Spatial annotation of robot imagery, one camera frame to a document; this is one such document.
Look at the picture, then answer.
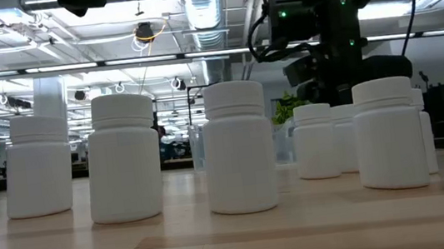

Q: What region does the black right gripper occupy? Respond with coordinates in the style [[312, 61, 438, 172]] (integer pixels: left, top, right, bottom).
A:
[[312, 36, 373, 108]]

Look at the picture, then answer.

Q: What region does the white plastic pill bottle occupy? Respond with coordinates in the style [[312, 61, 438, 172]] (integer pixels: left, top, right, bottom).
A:
[[289, 101, 343, 183], [410, 86, 441, 177], [195, 77, 282, 219], [348, 72, 432, 194], [77, 89, 169, 227], [330, 103, 362, 176], [0, 112, 78, 221]]

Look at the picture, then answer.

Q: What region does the clear plastic basket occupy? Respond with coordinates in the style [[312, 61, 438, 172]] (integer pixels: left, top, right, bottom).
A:
[[187, 111, 301, 176]]

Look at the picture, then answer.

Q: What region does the long LED light strip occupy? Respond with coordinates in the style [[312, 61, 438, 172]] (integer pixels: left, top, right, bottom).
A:
[[0, 19, 444, 87]]

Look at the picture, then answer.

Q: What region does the green plant in white pot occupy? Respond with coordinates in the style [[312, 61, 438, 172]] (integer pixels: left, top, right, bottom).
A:
[[268, 88, 311, 127]]

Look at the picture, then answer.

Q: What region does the black ceiling-mounted device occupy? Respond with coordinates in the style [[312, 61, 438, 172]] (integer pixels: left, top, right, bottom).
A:
[[132, 20, 158, 46]]

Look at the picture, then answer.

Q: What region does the white building column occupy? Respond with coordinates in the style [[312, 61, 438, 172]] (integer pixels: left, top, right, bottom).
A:
[[30, 74, 69, 122]]

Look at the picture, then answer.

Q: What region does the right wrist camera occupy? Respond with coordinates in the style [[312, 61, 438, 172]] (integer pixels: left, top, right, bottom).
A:
[[281, 54, 323, 104]]

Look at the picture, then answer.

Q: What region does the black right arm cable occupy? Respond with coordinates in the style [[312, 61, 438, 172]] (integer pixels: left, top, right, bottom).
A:
[[395, 0, 427, 57]]

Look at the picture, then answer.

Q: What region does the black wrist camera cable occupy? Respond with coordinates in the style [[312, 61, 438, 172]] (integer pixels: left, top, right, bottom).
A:
[[242, 0, 312, 66]]

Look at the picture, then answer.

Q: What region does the silver ventilation duct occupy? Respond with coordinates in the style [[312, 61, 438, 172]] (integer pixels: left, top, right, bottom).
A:
[[177, 0, 237, 88]]

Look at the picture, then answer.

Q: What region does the black metal gantry frame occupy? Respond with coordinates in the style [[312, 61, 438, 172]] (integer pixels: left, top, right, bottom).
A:
[[184, 81, 225, 126]]

